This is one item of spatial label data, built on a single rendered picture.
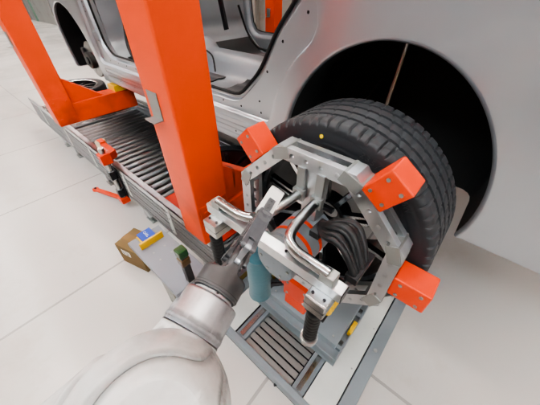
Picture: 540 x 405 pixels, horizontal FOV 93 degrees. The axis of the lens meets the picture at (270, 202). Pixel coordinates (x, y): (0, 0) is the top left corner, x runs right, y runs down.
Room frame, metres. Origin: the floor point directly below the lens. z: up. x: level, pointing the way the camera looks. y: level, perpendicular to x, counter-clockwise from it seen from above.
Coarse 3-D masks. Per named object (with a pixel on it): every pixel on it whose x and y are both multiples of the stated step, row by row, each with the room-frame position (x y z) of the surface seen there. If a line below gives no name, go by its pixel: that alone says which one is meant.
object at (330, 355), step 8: (272, 280) 0.82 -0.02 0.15; (264, 304) 0.69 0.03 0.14; (272, 304) 0.68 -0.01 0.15; (272, 312) 0.65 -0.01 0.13; (280, 312) 0.64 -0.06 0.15; (360, 312) 0.62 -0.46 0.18; (280, 320) 0.61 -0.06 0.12; (288, 320) 0.60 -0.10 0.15; (296, 320) 0.60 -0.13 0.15; (360, 320) 0.60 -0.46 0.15; (288, 328) 0.58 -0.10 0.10; (296, 328) 0.55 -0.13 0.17; (352, 328) 0.54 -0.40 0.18; (344, 336) 0.52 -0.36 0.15; (320, 344) 0.48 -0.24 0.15; (344, 344) 0.48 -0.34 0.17; (320, 352) 0.46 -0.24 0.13; (328, 352) 0.45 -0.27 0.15; (336, 352) 0.45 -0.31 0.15; (328, 360) 0.43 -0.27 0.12; (336, 360) 0.43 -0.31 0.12
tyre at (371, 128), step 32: (288, 128) 0.70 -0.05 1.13; (320, 128) 0.63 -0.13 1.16; (352, 128) 0.59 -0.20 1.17; (384, 128) 0.61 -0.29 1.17; (416, 128) 0.65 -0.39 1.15; (384, 160) 0.51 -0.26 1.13; (416, 160) 0.53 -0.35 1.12; (448, 192) 0.53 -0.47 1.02; (416, 224) 0.44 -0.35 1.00; (448, 224) 0.51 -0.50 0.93; (416, 256) 0.41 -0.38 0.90
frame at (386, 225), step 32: (256, 160) 0.67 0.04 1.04; (288, 160) 0.59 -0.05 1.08; (320, 160) 0.53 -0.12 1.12; (352, 160) 0.53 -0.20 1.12; (256, 192) 0.73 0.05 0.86; (352, 192) 0.46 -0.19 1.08; (384, 224) 0.41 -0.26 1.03; (384, 256) 0.39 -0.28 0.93; (352, 288) 0.45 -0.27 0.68; (384, 288) 0.37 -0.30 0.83
